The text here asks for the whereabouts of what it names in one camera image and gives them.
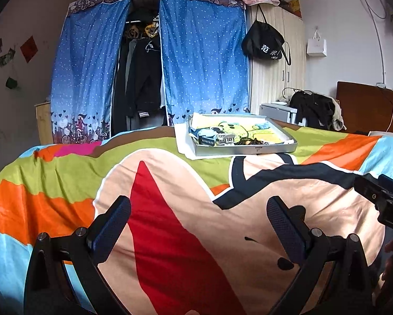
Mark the light blue smartwatch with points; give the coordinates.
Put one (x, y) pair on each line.
(205, 140)

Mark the light wooden cupboard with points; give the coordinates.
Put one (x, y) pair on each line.
(272, 82)

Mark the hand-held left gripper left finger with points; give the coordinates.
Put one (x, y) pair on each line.
(112, 226)

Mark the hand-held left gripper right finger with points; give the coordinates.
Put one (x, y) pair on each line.
(283, 228)

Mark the white paper bag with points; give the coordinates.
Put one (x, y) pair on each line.
(315, 46)

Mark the silver hair clip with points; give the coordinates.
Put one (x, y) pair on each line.
(226, 139)

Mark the grey storage box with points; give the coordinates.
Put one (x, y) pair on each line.
(275, 113)

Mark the red paper wall decoration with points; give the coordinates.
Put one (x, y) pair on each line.
(29, 49)

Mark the brown wooden headboard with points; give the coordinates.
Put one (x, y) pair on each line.
(364, 108)

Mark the yellow cartoon printed lining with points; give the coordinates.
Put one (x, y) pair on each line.
(245, 129)

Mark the white pillow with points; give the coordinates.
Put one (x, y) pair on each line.
(378, 133)

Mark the hanging dark clothes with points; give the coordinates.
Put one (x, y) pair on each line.
(142, 72)

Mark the small wooden cabinet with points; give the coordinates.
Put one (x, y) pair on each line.
(43, 121)

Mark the person's right hand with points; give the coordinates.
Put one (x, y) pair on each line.
(389, 245)

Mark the green wall decoration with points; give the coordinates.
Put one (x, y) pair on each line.
(12, 83)

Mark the colourful printed blanket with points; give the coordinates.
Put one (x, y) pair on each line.
(170, 203)

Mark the pile of black clothes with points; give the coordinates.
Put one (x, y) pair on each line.
(314, 108)

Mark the white wall pipe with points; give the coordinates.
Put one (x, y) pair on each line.
(377, 32)

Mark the white shallow cardboard box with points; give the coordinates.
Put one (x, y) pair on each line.
(245, 151)

